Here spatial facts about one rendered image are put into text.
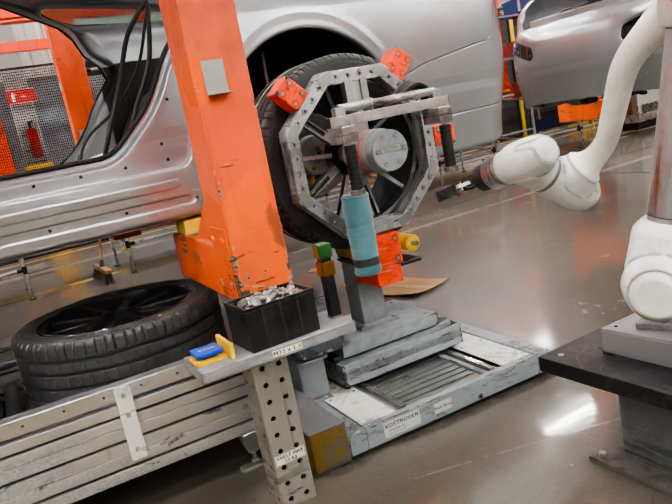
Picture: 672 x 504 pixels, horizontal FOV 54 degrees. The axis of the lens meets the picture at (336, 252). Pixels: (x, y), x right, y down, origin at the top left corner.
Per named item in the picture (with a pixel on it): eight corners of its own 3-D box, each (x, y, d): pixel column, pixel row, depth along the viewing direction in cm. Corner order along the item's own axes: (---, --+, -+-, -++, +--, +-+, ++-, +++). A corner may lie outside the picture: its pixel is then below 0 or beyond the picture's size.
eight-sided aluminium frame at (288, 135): (436, 212, 240) (411, 58, 229) (447, 213, 234) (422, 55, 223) (301, 251, 217) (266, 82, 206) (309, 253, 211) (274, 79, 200)
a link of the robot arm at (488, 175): (487, 154, 171) (473, 161, 176) (499, 188, 171) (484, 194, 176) (512, 148, 176) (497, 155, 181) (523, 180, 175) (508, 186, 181)
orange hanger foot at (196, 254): (223, 263, 253) (203, 174, 246) (275, 282, 206) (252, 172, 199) (181, 275, 246) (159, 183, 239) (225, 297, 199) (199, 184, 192)
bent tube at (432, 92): (407, 103, 223) (402, 71, 221) (441, 96, 206) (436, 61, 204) (362, 112, 215) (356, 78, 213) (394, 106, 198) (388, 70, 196)
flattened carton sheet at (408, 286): (373, 276, 401) (372, 271, 400) (448, 280, 362) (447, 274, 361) (340, 292, 380) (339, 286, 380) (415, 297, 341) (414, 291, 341)
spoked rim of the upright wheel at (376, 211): (272, 69, 233) (249, 211, 234) (300, 58, 212) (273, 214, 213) (393, 103, 256) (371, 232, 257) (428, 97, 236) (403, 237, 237)
